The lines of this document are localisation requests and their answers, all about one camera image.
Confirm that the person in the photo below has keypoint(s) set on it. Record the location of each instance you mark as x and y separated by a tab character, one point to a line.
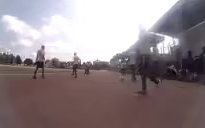
123	68
144	60
76	63
40	60
87	68

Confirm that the reddish brown paved ground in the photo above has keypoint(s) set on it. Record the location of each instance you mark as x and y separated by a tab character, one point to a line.
90	106

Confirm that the row of trees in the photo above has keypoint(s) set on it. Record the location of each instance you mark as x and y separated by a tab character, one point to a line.
10	59

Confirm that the building with overhanging roof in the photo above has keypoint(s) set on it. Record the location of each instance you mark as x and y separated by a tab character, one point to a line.
190	26

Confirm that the group of people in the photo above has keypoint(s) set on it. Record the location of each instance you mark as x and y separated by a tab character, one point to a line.
201	63

